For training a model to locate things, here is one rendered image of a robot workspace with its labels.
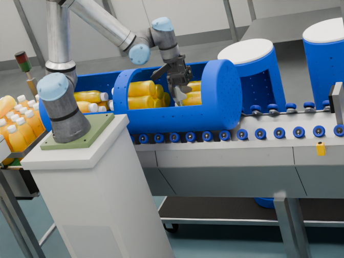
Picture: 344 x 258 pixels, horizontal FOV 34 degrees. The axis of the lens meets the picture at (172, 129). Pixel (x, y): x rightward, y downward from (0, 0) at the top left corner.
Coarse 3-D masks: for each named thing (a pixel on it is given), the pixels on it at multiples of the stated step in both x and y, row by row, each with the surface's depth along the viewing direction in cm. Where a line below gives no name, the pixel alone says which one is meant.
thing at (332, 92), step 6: (336, 84) 208; (342, 84) 208; (330, 90) 207; (336, 90) 204; (342, 90) 208; (330, 96) 203; (336, 96) 202; (342, 96) 207; (330, 102) 204; (336, 102) 203; (342, 102) 207; (330, 108) 206; (336, 108) 204; (342, 108) 206; (336, 114) 205; (342, 114) 206; (336, 120) 207; (342, 120) 206
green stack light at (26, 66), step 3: (27, 60) 306; (18, 63) 305; (21, 63) 304; (24, 63) 304; (27, 63) 306; (30, 63) 308; (21, 66) 305; (24, 66) 305; (27, 66) 306; (30, 66) 307; (21, 69) 306; (24, 69) 306; (27, 69) 306
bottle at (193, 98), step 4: (192, 92) 224; (196, 92) 223; (200, 92) 222; (188, 96) 223; (192, 96) 222; (196, 96) 222; (200, 96) 221; (184, 100) 224; (188, 100) 223; (192, 100) 222; (196, 100) 222; (200, 100) 221; (184, 104) 225; (188, 104) 224; (192, 104) 223; (196, 104) 222; (200, 104) 222
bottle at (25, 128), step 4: (20, 124) 265; (24, 124) 265; (28, 124) 267; (20, 128) 265; (24, 128) 265; (28, 128) 266; (24, 132) 265; (28, 132) 266; (32, 132) 268; (24, 136) 266; (28, 136) 266; (32, 136) 268; (28, 140) 267; (32, 140) 268; (28, 144) 268
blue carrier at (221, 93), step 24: (120, 72) 248; (144, 72) 247; (192, 72) 240; (216, 72) 214; (120, 96) 232; (216, 96) 212; (240, 96) 234; (48, 120) 251; (144, 120) 230; (168, 120) 225; (192, 120) 221; (216, 120) 217
